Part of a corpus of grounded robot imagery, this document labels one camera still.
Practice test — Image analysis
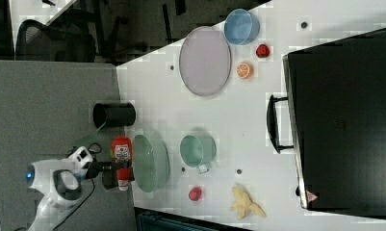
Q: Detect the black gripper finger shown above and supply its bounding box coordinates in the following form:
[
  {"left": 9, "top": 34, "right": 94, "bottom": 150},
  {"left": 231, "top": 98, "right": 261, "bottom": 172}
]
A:
[{"left": 99, "top": 162, "right": 132, "bottom": 170}]

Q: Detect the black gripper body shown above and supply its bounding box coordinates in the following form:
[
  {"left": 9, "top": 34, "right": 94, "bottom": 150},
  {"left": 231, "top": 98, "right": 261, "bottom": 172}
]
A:
[{"left": 85, "top": 161, "right": 103, "bottom": 179}]

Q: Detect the red plush ketchup bottle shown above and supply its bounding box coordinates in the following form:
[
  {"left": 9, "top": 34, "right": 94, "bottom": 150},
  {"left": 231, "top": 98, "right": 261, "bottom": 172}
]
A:
[{"left": 111, "top": 136, "right": 132, "bottom": 192}]

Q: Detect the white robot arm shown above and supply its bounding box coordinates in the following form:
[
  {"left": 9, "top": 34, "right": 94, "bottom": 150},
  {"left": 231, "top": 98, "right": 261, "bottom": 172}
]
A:
[{"left": 26, "top": 159, "right": 131, "bottom": 231}]

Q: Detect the green oval strainer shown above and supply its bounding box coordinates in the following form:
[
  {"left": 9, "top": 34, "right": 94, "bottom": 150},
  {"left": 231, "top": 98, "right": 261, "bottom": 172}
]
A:
[{"left": 132, "top": 135, "right": 170, "bottom": 193}]

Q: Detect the green slotted spatula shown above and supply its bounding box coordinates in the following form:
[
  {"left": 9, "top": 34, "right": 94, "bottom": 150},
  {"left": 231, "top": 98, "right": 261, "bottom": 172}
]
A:
[{"left": 72, "top": 123, "right": 105, "bottom": 147}]

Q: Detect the black cylindrical container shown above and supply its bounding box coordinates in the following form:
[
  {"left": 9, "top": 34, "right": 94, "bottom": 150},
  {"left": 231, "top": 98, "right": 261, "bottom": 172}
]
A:
[{"left": 92, "top": 103, "right": 136, "bottom": 129}]

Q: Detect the green mug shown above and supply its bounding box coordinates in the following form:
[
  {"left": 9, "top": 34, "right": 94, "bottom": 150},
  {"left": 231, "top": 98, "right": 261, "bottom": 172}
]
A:
[{"left": 180, "top": 132, "right": 217, "bottom": 174}]

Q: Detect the pink strawberry toy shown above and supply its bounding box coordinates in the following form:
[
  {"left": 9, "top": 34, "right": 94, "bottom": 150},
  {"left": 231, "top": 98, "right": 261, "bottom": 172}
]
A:
[{"left": 189, "top": 187, "right": 203, "bottom": 201}]

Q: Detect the black office chair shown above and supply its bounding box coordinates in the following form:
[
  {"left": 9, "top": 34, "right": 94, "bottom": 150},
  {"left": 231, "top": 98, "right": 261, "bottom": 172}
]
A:
[{"left": 14, "top": 19, "right": 96, "bottom": 63}]

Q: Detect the peeled banana toy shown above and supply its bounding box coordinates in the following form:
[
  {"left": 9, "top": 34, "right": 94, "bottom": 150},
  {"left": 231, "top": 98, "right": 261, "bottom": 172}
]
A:
[{"left": 230, "top": 186, "right": 267, "bottom": 220}]

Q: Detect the lilac round plate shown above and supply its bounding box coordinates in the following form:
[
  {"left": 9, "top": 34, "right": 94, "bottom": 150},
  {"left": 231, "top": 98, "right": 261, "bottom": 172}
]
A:
[{"left": 179, "top": 26, "right": 231, "bottom": 96}]

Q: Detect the orange slice toy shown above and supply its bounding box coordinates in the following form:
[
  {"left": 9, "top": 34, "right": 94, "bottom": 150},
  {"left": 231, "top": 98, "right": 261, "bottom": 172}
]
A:
[{"left": 237, "top": 63, "right": 253, "bottom": 79}]

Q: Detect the red strawberry toy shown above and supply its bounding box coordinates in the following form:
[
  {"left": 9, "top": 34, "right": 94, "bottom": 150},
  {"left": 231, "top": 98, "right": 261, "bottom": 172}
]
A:
[{"left": 256, "top": 44, "right": 270, "bottom": 58}]

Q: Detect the blue cup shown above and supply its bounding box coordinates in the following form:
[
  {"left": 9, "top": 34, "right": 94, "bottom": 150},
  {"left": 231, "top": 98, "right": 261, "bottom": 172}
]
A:
[{"left": 224, "top": 9, "right": 260, "bottom": 45}]

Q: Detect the silver toaster oven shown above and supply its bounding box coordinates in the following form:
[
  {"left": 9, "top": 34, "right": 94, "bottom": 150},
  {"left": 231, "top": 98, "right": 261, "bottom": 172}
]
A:
[{"left": 282, "top": 28, "right": 386, "bottom": 219}]

